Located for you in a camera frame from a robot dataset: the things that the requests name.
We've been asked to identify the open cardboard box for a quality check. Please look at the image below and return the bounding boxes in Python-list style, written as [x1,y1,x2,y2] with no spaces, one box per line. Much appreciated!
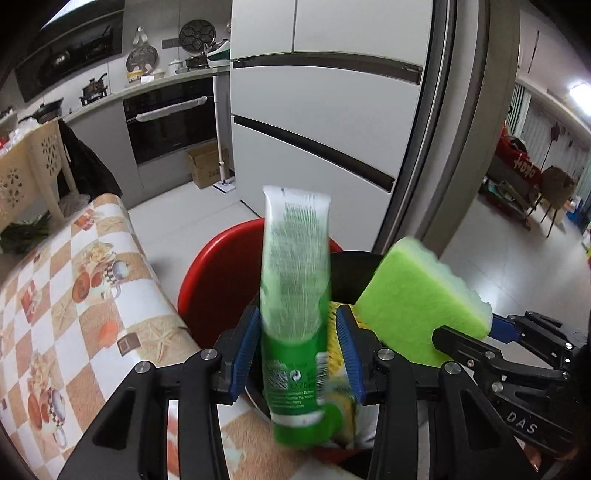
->
[185,143,230,190]

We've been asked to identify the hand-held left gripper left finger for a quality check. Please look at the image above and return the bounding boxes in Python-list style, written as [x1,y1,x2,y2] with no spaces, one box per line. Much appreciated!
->
[58,305,262,480]

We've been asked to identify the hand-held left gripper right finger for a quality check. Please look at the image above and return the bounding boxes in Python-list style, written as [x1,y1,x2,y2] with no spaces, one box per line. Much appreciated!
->
[335,305,539,480]

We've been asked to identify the white refrigerator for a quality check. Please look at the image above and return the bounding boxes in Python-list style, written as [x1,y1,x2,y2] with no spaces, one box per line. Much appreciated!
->
[228,0,437,245]

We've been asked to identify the black range hood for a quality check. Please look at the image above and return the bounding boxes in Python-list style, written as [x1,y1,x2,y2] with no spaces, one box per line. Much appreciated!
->
[14,23,123,103]

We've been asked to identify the black wok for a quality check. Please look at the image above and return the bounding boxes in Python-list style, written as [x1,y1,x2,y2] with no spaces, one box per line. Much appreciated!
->
[32,98,64,124]

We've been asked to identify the black jacket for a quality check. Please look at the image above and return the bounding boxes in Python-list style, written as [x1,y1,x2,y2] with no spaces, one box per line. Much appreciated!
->
[58,120,123,199]

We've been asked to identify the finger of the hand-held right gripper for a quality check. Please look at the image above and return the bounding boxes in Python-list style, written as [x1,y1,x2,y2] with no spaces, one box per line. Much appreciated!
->
[431,325,568,384]
[489,311,590,359]

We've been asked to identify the beige plastic chair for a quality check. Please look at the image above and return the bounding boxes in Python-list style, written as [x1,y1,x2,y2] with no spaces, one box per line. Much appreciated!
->
[0,121,79,232]

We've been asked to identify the black round mould pan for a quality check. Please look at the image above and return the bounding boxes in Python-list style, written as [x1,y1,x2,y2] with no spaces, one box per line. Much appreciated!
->
[179,18,214,49]

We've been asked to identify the brown wicker chair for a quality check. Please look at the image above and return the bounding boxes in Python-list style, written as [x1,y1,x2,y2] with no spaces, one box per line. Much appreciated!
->
[538,166,578,238]

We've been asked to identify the round metal plate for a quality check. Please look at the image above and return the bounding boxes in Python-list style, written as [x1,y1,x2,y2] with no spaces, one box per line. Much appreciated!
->
[126,45,159,75]

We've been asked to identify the dark green leafy vegetables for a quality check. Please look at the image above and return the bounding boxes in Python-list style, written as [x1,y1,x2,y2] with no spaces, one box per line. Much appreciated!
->
[0,215,51,254]

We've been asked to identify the black cooking pot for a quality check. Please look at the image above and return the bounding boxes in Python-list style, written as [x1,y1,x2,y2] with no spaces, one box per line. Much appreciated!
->
[79,73,109,104]

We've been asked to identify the checkered patterned tablecloth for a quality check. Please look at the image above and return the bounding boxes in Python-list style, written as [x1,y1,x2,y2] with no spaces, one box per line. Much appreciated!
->
[0,194,278,480]

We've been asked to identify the black built-in oven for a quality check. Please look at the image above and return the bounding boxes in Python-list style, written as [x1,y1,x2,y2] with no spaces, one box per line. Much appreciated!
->
[122,78,215,167]

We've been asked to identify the green squeeze tube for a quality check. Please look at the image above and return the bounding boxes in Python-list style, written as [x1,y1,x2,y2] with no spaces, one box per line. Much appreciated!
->
[259,185,345,448]

